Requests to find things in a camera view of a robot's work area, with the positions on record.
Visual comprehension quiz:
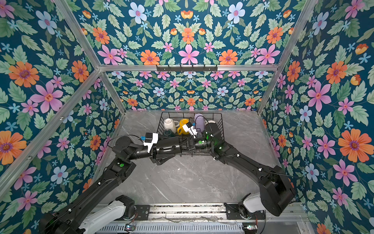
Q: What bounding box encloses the black mug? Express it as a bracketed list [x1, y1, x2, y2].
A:
[156, 136, 182, 155]

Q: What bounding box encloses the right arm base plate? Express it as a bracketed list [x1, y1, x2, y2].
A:
[224, 203, 266, 220]

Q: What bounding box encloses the white ceramic mug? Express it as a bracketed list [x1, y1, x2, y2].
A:
[164, 118, 179, 134]

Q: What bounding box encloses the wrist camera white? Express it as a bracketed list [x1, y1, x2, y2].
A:
[184, 122, 198, 138]
[143, 133, 159, 153]

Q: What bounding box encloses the metal hook rail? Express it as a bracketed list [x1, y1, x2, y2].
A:
[156, 65, 218, 72]

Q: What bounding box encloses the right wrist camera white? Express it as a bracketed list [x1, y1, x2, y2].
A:
[184, 122, 198, 138]

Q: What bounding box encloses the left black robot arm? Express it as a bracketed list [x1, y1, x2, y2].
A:
[39, 133, 167, 234]

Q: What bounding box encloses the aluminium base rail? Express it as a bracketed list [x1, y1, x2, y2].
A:
[84, 201, 315, 234]

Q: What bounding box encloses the lavender plastic cup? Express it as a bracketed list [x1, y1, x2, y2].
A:
[194, 113, 205, 133]

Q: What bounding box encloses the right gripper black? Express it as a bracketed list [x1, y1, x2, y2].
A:
[175, 137, 216, 154]

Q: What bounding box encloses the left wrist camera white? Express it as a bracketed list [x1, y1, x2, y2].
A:
[143, 133, 159, 153]

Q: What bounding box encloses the yellow mug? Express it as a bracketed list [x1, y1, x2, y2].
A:
[177, 119, 189, 136]

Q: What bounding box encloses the black wire dish rack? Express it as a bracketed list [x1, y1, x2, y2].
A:
[157, 112, 225, 156]

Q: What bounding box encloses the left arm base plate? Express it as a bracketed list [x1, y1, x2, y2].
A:
[130, 204, 151, 221]

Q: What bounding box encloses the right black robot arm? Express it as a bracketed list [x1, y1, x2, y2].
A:
[180, 123, 296, 217]

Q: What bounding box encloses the cream mug green outside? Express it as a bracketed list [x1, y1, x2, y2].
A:
[163, 129, 174, 137]

